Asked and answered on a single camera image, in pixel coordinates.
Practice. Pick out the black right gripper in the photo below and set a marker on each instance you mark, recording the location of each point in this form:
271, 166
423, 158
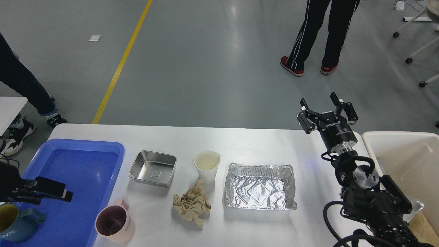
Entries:
337, 131

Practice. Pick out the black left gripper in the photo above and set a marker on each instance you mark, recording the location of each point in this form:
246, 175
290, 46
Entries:
46, 189

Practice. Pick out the pink HOME mug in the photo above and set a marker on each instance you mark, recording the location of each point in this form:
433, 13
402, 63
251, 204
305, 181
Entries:
115, 222

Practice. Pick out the square stainless steel tray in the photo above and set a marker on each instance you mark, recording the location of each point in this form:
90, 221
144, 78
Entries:
152, 168

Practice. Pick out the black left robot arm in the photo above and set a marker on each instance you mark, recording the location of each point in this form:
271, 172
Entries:
15, 189

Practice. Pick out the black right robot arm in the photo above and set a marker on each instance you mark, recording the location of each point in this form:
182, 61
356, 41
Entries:
368, 198

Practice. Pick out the blue plastic tray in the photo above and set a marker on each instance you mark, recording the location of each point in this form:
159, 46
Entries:
89, 170

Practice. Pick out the blue HOME mug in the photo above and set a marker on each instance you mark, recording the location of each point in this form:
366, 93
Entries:
18, 225

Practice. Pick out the white plastic bin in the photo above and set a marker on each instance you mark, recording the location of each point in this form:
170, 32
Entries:
412, 161

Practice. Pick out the aluminium foil container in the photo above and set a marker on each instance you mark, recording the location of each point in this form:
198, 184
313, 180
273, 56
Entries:
260, 187

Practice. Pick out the white side table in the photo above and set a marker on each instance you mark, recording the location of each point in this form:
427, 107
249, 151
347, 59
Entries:
9, 108

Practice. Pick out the person in dark jeans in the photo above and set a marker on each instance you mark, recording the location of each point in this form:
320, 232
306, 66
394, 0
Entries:
15, 75

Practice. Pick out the white paper cup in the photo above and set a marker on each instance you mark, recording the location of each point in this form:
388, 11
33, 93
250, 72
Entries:
206, 163

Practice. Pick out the crumpled brown paper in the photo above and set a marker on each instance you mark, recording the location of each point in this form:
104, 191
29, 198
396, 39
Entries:
191, 205

